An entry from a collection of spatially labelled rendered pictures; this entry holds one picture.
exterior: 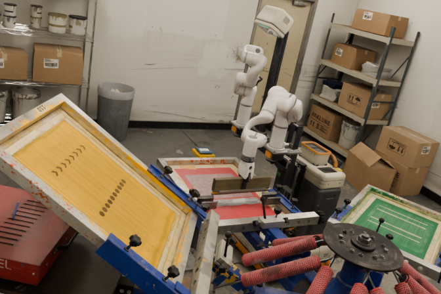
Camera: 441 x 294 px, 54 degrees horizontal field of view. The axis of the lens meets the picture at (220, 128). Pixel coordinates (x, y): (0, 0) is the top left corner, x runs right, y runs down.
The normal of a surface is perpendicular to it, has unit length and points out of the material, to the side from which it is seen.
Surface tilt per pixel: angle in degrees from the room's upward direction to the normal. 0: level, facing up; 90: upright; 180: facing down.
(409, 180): 90
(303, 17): 90
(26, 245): 0
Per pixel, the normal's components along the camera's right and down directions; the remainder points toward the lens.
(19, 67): 0.55, 0.37
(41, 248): 0.18, -0.93
